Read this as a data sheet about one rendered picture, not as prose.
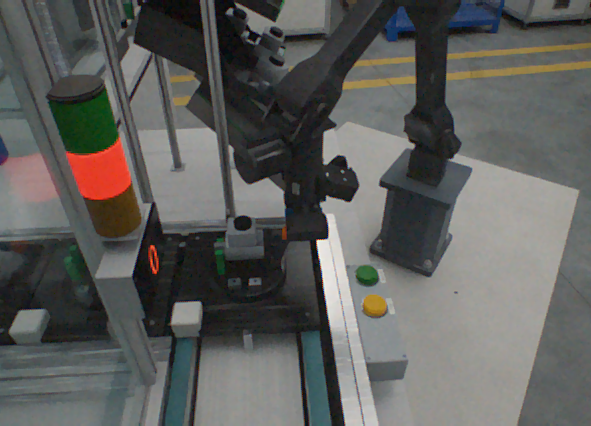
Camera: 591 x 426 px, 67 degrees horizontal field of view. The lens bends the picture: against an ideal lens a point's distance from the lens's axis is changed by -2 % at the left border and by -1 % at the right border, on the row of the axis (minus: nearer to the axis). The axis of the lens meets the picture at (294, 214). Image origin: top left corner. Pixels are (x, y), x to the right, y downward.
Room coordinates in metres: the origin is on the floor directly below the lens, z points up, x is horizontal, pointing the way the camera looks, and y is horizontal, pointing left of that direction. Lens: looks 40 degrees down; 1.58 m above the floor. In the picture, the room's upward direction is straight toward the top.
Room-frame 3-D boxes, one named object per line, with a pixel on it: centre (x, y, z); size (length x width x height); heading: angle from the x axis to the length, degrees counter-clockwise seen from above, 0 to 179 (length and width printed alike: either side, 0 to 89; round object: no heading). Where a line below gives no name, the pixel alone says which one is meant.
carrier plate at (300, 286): (0.57, 0.09, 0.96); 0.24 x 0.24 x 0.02; 4
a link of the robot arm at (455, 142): (0.75, -0.26, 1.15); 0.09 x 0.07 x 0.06; 35
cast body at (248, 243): (0.57, 0.10, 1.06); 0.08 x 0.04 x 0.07; 94
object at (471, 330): (0.78, -0.22, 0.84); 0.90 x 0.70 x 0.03; 147
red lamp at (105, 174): (0.37, 0.19, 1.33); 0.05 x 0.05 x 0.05
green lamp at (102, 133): (0.37, 0.19, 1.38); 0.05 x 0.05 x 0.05
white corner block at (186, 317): (0.46, 0.18, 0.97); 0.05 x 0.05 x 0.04; 4
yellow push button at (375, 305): (0.50, -0.14, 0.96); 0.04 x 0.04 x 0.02
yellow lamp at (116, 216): (0.37, 0.19, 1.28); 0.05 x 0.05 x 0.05
